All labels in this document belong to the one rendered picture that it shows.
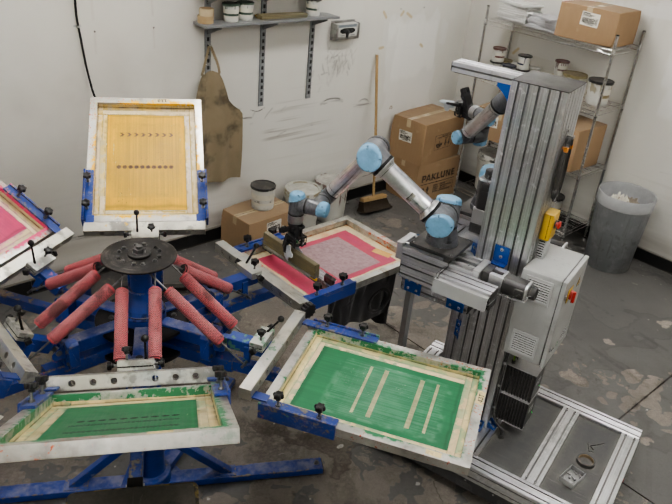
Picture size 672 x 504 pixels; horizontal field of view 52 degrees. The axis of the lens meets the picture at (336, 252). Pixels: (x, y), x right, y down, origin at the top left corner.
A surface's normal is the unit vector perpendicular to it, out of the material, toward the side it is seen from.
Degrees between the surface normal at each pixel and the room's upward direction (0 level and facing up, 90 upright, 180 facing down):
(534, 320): 90
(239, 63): 90
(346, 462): 0
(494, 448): 0
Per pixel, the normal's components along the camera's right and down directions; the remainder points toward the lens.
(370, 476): 0.08, -0.87
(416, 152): -0.69, 0.30
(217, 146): 0.24, 0.47
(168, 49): 0.66, 0.41
